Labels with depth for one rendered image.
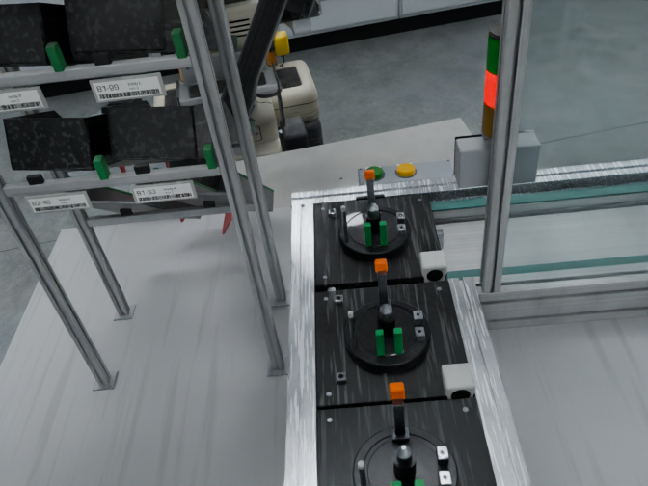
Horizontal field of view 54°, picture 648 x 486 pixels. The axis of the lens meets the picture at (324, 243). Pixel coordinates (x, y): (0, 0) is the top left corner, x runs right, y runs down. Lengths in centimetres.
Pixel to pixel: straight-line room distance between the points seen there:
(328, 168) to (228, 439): 78
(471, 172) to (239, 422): 57
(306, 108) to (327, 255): 98
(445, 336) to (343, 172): 67
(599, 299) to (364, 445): 53
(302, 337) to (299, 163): 67
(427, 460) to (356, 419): 13
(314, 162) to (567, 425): 90
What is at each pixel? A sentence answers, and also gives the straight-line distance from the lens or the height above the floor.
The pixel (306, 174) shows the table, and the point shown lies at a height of 86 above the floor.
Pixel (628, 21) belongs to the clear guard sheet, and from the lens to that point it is 93.
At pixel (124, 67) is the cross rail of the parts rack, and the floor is 147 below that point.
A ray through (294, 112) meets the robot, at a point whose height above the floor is 74.
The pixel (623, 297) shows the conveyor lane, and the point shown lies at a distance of 124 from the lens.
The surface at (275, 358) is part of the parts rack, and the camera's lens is 116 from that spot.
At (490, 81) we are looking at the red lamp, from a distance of 93.
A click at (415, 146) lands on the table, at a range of 168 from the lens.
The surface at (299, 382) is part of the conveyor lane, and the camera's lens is 104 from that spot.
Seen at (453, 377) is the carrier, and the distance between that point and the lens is 99.
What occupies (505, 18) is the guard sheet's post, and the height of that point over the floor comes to 145.
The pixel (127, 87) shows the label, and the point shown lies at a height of 144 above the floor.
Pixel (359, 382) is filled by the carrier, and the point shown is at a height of 97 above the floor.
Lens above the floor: 179
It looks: 42 degrees down
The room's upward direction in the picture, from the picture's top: 8 degrees counter-clockwise
